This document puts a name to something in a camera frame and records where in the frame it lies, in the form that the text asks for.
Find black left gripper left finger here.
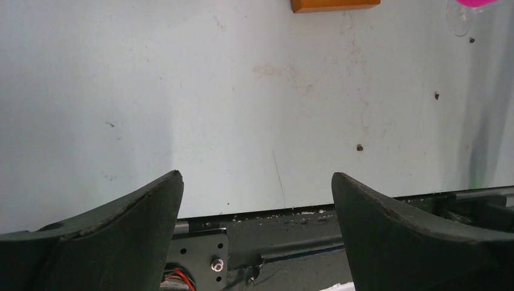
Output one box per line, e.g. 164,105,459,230
1,170,184,290

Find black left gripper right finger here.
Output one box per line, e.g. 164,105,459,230
332,172,513,290

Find clear wine glass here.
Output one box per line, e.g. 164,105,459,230
446,0,475,37

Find pink wine glass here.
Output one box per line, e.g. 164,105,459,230
456,0,498,8

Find gold rack wooden base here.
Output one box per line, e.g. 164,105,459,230
290,0,381,13

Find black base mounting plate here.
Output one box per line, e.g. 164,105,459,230
160,185,514,291

